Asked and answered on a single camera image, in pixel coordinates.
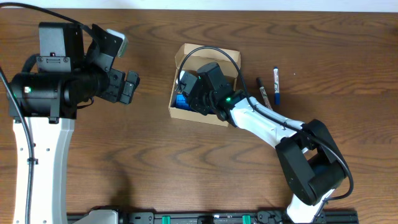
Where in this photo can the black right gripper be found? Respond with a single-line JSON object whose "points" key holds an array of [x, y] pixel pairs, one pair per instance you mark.
{"points": [[194, 105]]}

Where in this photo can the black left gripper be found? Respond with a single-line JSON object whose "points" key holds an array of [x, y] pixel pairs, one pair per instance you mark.
{"points": [[114, 79]]}

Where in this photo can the blue plastic block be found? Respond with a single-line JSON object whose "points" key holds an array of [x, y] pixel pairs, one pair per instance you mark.
{"points": [[181, 103]]}

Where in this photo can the black whiteboard marker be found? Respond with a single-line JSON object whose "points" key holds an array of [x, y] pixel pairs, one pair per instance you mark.
{"points": [[263, 93]]}

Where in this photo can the blue whiteboard marker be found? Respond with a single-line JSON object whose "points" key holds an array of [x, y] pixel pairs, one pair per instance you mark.
{"points": [[276, 86]]}

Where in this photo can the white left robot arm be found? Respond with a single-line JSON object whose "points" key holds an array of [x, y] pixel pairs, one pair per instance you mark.
{"points": [[74, 66]]}

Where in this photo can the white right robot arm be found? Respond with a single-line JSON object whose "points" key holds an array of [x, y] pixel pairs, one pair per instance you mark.
{"points": [[310, 160]]}

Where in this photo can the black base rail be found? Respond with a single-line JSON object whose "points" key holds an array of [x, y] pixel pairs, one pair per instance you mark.
{"points": [[116, 215]]}

